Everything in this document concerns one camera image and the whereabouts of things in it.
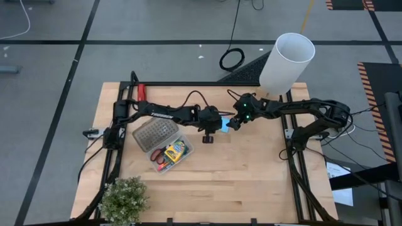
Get grey metal post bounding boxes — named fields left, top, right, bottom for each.
left=384, top=91, right=402, bottom=226

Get blue sticky note pad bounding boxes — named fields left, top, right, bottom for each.
left=220, top=116, right=232, bottom=134

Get red stapler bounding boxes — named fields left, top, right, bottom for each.
left=137, top=83, right=148, bottom=103

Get coiled black floor cable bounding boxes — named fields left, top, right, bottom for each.
left=219, top=0, right=246, bottom=72

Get black mat with striped edge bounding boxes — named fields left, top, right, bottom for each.
left=357, top=62, right=402, bottom=164
left=325, top=0, right=402, bottom=13

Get white floor cable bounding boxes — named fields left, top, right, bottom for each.
left=0, top=0, right=31, bottom=40

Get potted artificial plant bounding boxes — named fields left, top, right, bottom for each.
left=97, top=176, right=150, bottom=226

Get black metal table frame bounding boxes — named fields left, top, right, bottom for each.
left=70, top=70, right=339, bottom=226

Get white shade wooden table lamp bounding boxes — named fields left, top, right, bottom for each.
left=259, top=32, right=317, bottom=97

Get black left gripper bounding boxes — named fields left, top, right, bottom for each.
left=197, top=105, right=236, bottom=144

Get yellow green crayon box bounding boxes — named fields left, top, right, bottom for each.
left=163, top=140, right=189, bottom=164

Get black perforated floor mat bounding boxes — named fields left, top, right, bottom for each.
left=216, top=50, right=273, bottom=84

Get grey floor bar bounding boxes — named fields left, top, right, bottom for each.
left=0, top=65, right=19, bottom=75

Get clear plastic pencil case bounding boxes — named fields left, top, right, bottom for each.
left=131, top=116, right=195, bottom=175

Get black stand beam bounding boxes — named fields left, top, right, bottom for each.
left=329, top=162, right=401, bottom=191

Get red-handled scissors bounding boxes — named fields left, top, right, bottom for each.
left=149, top=147, right=167, bottom=166

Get white paper sheet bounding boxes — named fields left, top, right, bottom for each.
left=325, top=161, right=355, bottom=207

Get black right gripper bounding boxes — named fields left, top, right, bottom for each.
left=225, top=92, right=264, bottom=132

